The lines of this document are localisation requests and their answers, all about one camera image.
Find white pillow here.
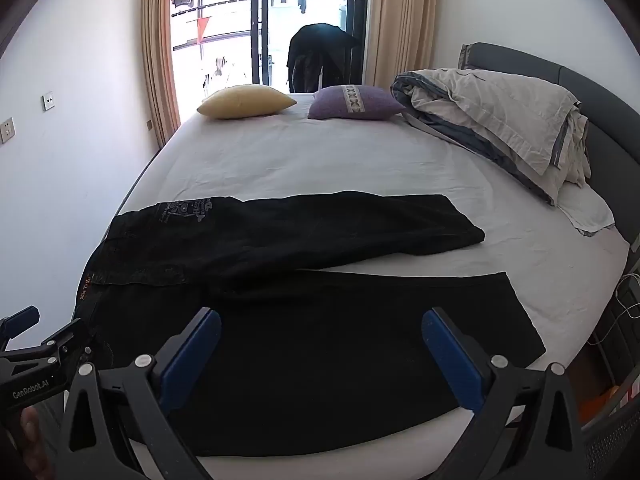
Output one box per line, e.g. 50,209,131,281
555,180,616,237

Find purple patterned pillow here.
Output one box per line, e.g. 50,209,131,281
307,84,407,121

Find balcony railing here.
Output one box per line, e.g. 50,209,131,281
172,0,251,52

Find dark bedside cabinet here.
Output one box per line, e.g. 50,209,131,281
595,275,640,388

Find person's left hand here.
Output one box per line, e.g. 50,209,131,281
20,404,55,480

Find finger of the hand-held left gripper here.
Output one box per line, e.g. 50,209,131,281
0,305,41,353
42,317,97,367

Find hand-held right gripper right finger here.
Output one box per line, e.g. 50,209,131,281
421,307,586,480

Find beige curtain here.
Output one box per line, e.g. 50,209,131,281
364,0,443,88
141,0,182,148

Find orange box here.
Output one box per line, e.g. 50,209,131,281
580,385,626,428

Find white cable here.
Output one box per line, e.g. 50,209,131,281
595,272,640,346

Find black pants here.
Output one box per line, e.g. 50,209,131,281
75,191,547,457

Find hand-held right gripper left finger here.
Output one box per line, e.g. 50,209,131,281
57,306,222,480

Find beige and grey folded duvet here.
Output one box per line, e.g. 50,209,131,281
391,67,593,206

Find black balcony door frame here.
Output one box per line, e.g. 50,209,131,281
248,0,275,86

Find grey padded headboard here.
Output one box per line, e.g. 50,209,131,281
459,42,640,256

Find bed with white sheet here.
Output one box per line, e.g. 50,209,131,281
70,91,632,480

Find yellow pillow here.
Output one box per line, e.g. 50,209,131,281
196,85,298,120

